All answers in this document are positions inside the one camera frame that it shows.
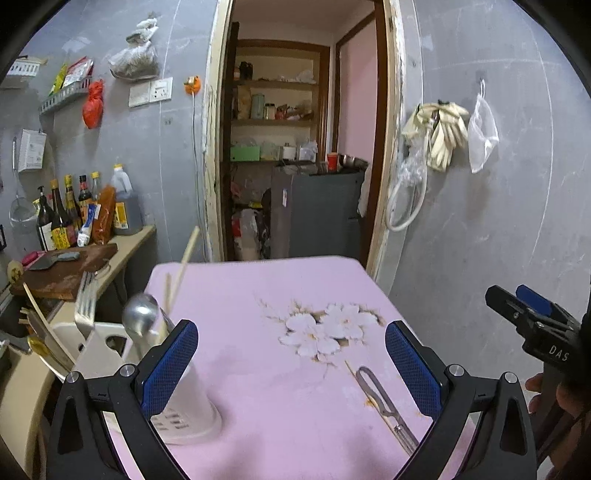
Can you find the clear bag of dried goods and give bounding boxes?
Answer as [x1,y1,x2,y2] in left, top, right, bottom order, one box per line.
[108,18,159,82]

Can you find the pink floral table cloth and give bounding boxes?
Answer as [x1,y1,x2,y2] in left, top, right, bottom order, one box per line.
[147,257,431,479]

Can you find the white box holder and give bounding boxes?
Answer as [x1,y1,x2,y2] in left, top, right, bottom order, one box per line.
[18,129,47,173]

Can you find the red hanging bag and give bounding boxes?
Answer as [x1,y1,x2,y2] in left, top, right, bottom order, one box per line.
[82,80,104,129]

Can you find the grey cabinet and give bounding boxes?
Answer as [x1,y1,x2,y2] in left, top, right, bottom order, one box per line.
[270,167,365,259]

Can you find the wooden chopstick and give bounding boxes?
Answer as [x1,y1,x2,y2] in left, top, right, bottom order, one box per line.
[345,361,369,393]
[163,273,171,314]
[156,226,199,342]
[23,283,74,371]

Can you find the dark vinegar bottle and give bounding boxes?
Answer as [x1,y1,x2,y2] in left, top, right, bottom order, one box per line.
[50,179,76,250]

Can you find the dark soy sauce bottle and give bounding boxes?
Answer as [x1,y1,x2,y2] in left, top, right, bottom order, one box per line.
[37,186,56,252]

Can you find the steel peeler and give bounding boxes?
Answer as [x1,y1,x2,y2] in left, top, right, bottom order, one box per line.
[356,366,419,456]

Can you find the red cup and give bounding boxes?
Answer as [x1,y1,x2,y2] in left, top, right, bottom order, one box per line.
[327,152,339,173]

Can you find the orange wall hook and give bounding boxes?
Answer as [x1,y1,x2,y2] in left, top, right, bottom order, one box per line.
[183,75,201,96]

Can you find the person right hand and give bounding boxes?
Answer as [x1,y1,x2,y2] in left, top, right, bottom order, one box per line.
[525,372,584,449]

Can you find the white wall socket panel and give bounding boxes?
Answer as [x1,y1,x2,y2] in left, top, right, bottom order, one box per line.
[128,77,173,108]

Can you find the steel spoon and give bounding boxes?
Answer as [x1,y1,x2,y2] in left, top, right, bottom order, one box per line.
[121,292,159,360]

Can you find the cream rubber gloves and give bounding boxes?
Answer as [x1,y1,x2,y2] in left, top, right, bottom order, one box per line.
[402,101,470,172]

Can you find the orange snack bag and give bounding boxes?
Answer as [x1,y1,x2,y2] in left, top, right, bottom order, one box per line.
[92,185,116,245]

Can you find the steel fork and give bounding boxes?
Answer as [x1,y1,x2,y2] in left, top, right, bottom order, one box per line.
[74,272,98,339]

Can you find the cleaver with grey handle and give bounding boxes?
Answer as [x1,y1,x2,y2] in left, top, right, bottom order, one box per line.
[28,251,80,271]

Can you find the grey wall shelf rack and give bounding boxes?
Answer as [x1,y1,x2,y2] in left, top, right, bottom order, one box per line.
[39,76,92,115]

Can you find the wooden cutting board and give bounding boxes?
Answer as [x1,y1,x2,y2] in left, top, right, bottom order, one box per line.
[10,244,118,301]

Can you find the white wall basket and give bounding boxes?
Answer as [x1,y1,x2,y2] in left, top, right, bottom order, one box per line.
[1,56,47,89]

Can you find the large oil jug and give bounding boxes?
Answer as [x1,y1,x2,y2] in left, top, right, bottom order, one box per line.
[110,164,143,236]

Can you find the steel patterned handle utensil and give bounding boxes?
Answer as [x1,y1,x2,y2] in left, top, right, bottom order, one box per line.
[27,312,70,382]

